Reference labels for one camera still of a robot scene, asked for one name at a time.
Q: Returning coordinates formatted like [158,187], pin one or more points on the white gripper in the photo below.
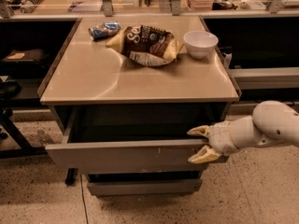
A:
[219,138]

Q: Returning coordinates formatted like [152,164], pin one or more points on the grey top drawer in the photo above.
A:
[134,138]

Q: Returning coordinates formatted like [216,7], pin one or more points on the grey drawer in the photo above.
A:
[144,187]
[134,138]

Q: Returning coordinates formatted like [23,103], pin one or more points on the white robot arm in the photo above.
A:
[271,123]

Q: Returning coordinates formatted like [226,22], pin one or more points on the grey bottom drawer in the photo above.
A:
[144,187]

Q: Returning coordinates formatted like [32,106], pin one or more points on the grey drawer cabinet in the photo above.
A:
[89,73]

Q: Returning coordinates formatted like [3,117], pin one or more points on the white bowl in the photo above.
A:
[200,43]

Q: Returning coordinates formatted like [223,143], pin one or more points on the brown yellow chip bag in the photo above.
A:
[146,45]

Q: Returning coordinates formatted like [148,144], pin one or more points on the blue snack bag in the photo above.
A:
[104,30]

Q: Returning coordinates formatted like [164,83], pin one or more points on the clear plastic bottle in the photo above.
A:
[44,138]

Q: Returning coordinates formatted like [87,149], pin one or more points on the black bag on shelf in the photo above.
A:
[25,63]

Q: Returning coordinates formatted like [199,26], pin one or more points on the black headphones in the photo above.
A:
[9,89]

